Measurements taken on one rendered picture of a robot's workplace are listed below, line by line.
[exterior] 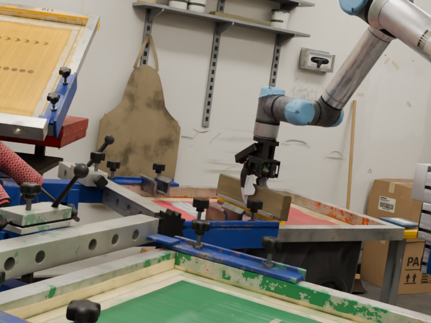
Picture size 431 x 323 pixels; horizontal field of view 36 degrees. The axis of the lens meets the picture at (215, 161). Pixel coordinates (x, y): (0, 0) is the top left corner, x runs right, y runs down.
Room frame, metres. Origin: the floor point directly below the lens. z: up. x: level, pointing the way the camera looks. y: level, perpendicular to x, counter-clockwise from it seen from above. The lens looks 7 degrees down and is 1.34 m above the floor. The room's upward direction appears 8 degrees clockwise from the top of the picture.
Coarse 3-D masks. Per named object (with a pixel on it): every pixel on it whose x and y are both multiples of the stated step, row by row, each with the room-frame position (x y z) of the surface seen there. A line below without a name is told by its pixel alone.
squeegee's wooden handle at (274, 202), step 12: (228, 180) 2.10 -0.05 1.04; (240, 180) 2.05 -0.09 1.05; (216, 192) 2.15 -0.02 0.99; (228, 192) 2.09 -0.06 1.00; (240, 192) 2.04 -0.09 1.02; (264, 192) 1.93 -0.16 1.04; (276, 192) 1.89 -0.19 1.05; (264, 204) 1.92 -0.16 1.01; (276, 204) 1.87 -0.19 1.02; (288, 204) 1.86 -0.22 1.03; (276, 216) 1.86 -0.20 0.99
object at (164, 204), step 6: (162, 204) 1.99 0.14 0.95; (168, 204) 2.01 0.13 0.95; (216, 204) 2.11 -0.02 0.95; (222, 204) 2.13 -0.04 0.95; (180, 210) 1.94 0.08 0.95; (204, 210) 1.99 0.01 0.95; (294, 210) 2.20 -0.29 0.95; (300, 210) 2.22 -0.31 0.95; (294, 216) 2.10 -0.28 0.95; (300, 216) 2.11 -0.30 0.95; (306, 216) 2.12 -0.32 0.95
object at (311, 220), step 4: (184, 216) 1.86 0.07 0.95; (188, 216) 1.87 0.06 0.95; (192, 216) 1.88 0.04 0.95; (244, 216) 1.98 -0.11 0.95; (248, 216) 1.99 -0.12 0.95; (300, 220) 2.03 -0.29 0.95; (304, 220) 2.04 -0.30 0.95; (308, 220) 2.05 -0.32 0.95; (312, 220) 2.06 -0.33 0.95; (316, 220) 2.07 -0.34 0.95; (320, 220) 2.08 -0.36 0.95; (324, 220) 2.08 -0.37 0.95; (312, 224) 1.99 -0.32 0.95; (316, 224) 2.00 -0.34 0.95; (320, 224) 2.01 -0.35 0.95; (324, 224) 2.02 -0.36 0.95; (328, 224) 2.03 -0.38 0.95; (332, 224) 2.04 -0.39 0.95; (336, 224) 2.05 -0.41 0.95
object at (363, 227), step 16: (144, 192) 2.08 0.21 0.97; (176, 192) 2.14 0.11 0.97; (192, 192) 2.18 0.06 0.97; (208, 192) 2.21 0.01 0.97; (288, 192) 2.37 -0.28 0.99; (320, 208) 2.21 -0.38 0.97; (336, 208) 2.15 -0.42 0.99; (352, 224) 2.07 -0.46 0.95; (368, 224) 2.02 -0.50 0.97; (384, 224) 1.96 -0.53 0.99; (288, 240) 1.71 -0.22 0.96; (304, 240) 1.74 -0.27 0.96; (320, 240) 1.77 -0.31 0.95; (336, 240) 1.80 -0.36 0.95; (352, 240) 1.83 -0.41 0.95; (368, 240) 1.86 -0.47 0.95
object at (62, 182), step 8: (48, 184) 1.62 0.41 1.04; (56, 184) 1.64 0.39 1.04; (64, 184) 1.65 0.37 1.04; (80, 184) 1.67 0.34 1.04; (48, 192) 1.63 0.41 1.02; (56, 192) 1.64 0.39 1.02; (80, 192) 1.67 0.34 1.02; (88, 192) 1.68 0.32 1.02; (96, 192) 1.69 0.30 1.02; (40, 200) 1.62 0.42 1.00; (48, 200) 1.63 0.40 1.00; (64, 200) 1.65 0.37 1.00; (80, 200) 1.67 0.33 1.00; (88, 200) 1.68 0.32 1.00; (96, 200) 1.69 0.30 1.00
